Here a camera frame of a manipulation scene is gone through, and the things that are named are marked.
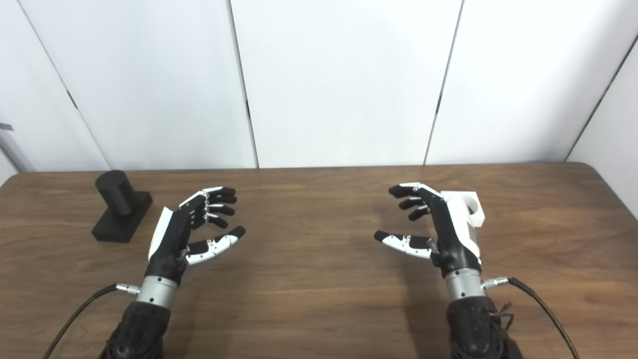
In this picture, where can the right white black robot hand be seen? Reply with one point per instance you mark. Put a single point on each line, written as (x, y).
(451, 239)

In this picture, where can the grey wall corner post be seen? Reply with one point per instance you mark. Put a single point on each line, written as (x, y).
(12, 149)

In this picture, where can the black peg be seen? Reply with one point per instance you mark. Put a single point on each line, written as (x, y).
(117, 219)

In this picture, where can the white square piece with hole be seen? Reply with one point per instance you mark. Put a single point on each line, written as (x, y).
(473, 204)

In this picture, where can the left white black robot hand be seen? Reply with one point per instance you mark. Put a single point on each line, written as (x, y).
(169, 249)

